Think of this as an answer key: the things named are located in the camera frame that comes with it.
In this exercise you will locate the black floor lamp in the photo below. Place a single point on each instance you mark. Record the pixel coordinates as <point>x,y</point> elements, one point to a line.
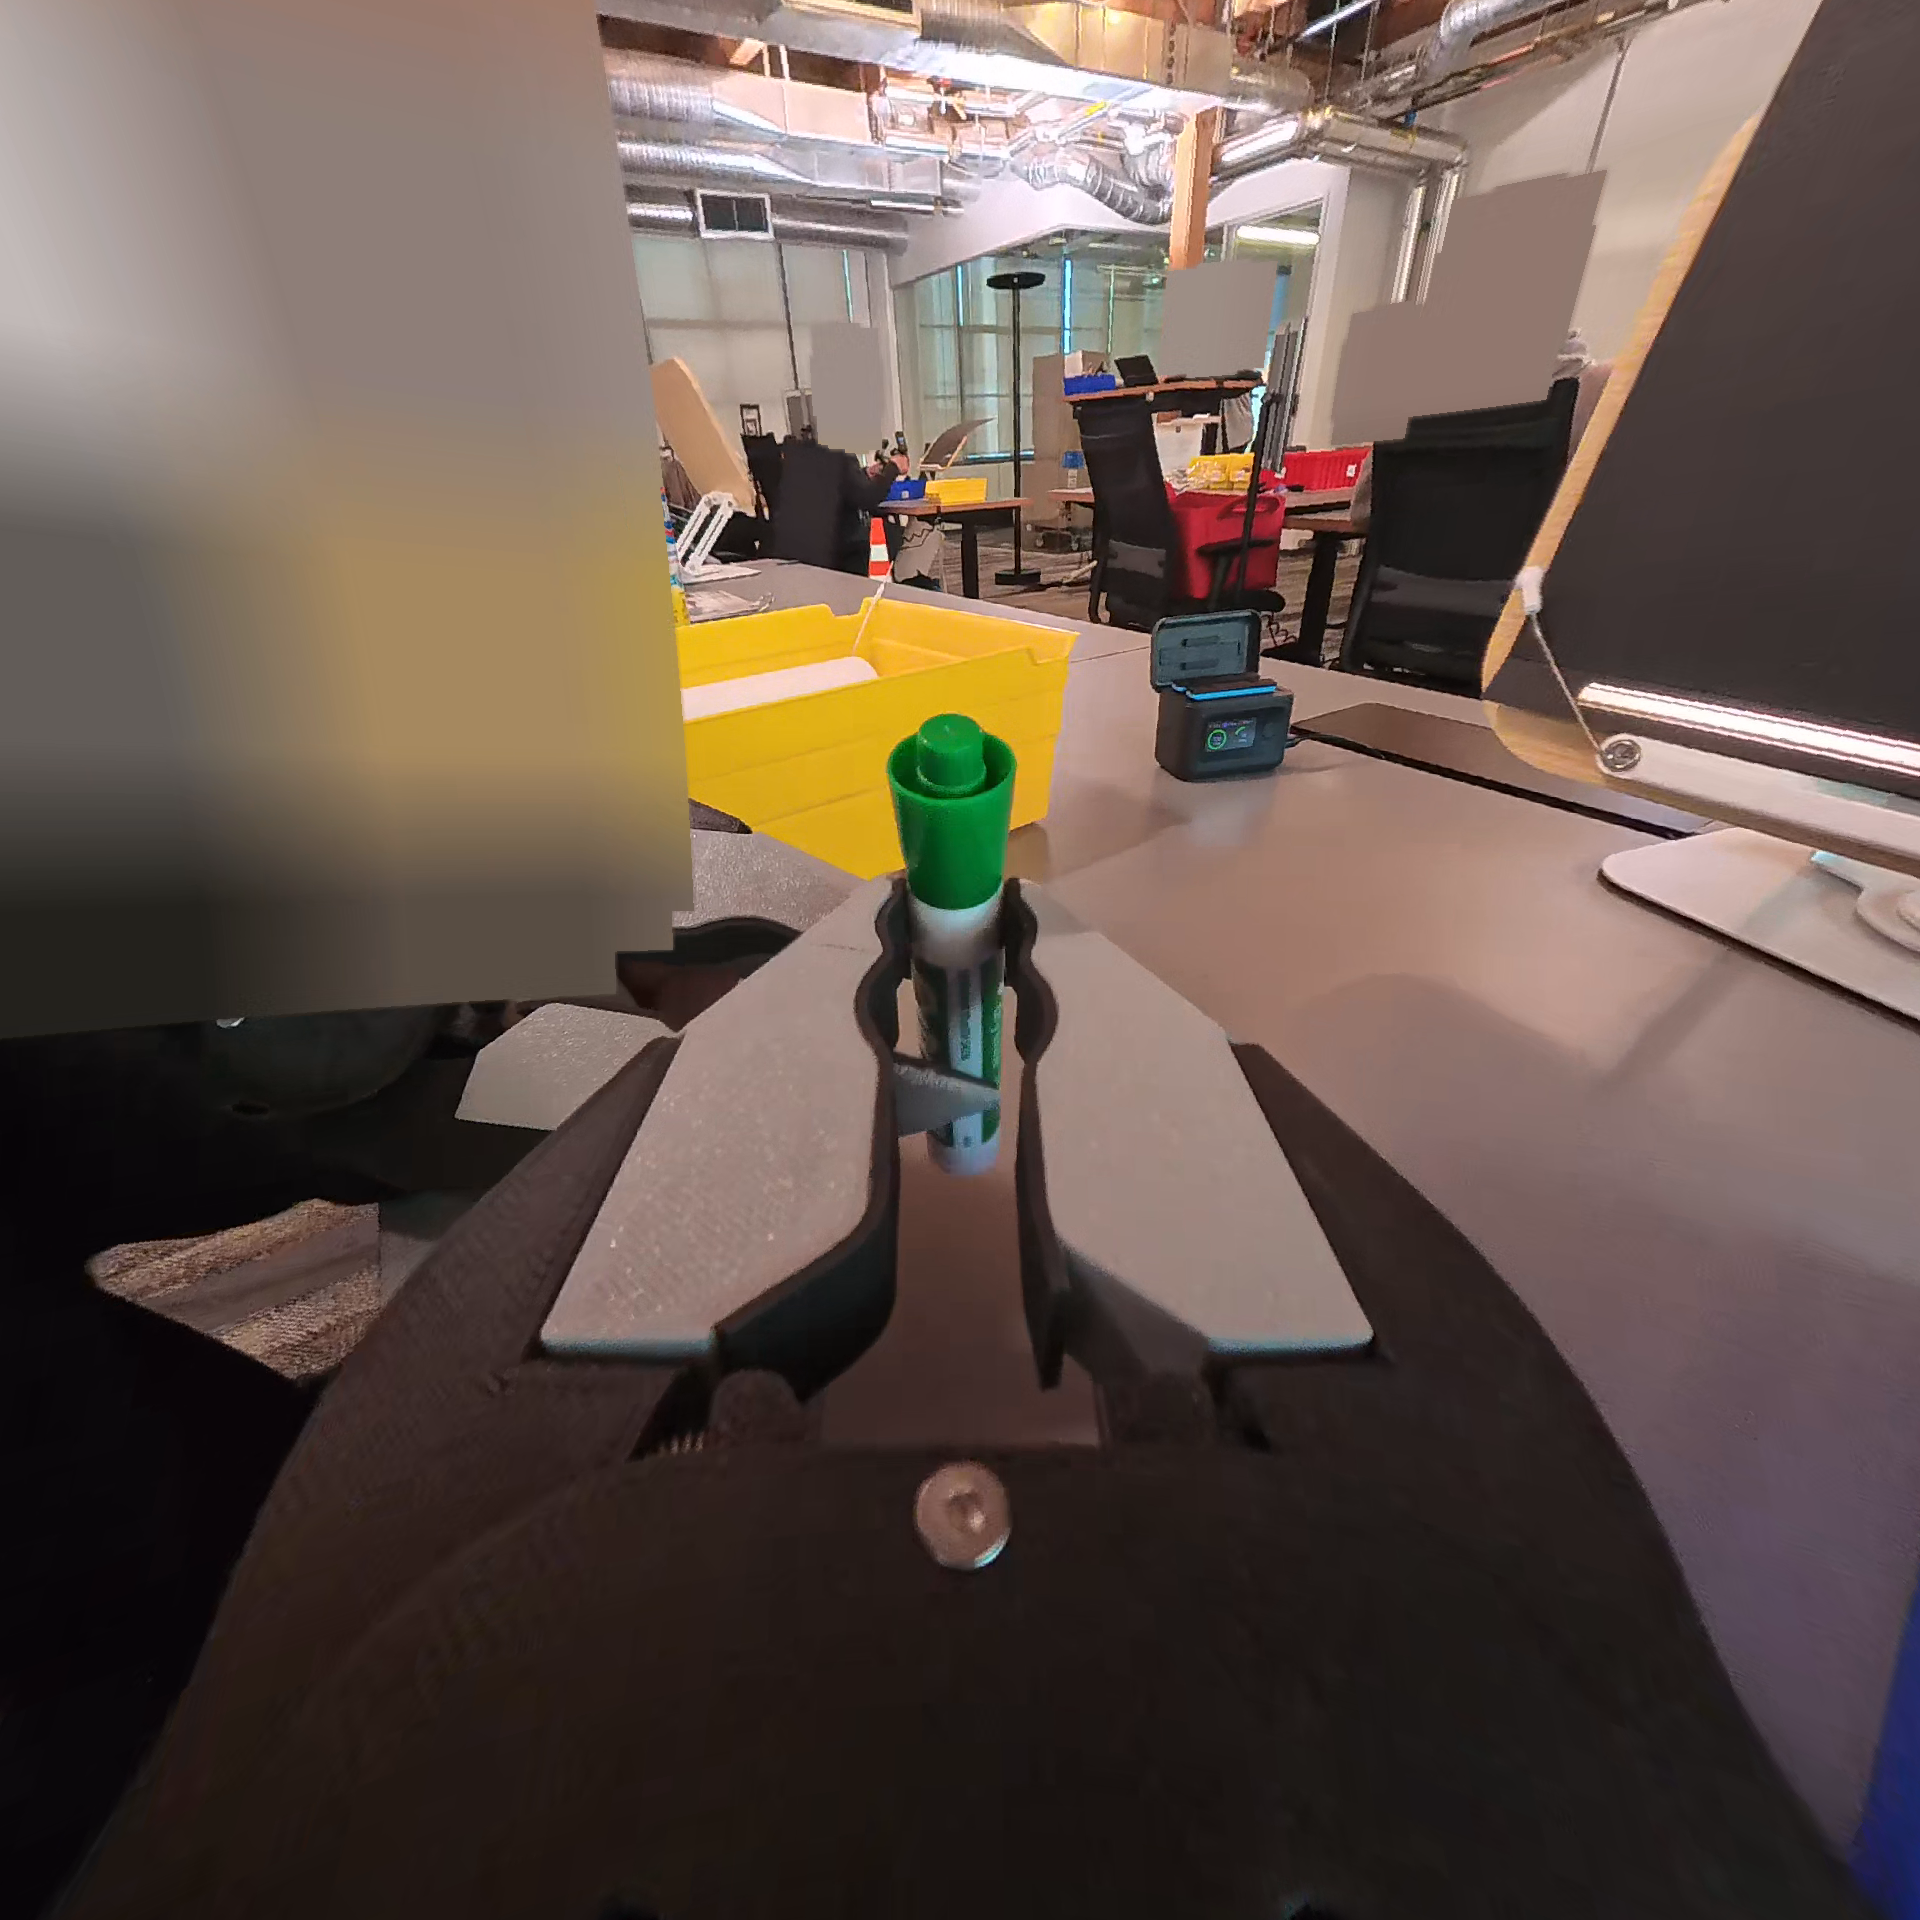
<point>1017,436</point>

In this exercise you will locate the black office chair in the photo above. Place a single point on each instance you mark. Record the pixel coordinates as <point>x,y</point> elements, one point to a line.
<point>1441,557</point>
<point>1124,494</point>

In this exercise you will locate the green dry erase marker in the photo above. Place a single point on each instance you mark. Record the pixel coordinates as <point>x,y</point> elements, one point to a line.
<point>954,839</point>

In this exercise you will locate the large yellow plastic bin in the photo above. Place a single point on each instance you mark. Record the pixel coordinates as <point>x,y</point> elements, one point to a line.
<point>810,781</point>

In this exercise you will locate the black computer monitor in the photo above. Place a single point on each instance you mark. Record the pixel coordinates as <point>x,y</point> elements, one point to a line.
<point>1770,451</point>

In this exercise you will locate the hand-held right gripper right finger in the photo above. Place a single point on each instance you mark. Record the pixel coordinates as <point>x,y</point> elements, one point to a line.
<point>1170,1185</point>

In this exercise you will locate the blue plastic bin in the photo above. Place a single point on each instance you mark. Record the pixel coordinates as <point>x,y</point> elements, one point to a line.
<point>1893,1862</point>

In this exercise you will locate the thin wooden stick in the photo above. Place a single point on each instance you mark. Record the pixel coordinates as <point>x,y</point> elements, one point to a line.
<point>869,622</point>

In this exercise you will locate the orange traffic cone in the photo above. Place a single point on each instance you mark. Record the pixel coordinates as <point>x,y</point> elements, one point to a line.
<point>877,557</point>

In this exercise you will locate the white foam sheet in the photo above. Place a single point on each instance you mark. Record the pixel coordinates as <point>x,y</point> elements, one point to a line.
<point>763,693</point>

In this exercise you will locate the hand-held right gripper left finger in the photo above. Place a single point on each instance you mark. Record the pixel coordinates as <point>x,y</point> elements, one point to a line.
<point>720,1172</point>

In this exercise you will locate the white frame stand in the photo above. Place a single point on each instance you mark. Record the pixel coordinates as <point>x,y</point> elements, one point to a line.
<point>705,533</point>

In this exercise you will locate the black desk slot cover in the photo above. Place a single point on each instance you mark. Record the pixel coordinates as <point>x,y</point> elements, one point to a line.
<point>1425,750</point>

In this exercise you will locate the white monitor stand base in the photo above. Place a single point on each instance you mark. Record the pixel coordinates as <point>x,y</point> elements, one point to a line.
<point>1711,902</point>

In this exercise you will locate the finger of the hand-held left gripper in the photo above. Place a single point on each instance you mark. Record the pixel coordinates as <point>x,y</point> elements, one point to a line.
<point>555,1067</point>

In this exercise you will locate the black battery charger case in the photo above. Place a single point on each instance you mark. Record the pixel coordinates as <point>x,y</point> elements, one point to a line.
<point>1200,745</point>

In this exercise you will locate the red plastic bin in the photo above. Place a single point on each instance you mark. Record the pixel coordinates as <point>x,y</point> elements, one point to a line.
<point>1328,470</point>

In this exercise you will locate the beige board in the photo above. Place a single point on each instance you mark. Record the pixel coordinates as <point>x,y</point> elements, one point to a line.
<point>693,422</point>

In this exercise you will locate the red storage tote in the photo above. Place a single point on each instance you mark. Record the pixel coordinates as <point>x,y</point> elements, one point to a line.
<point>1224,540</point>

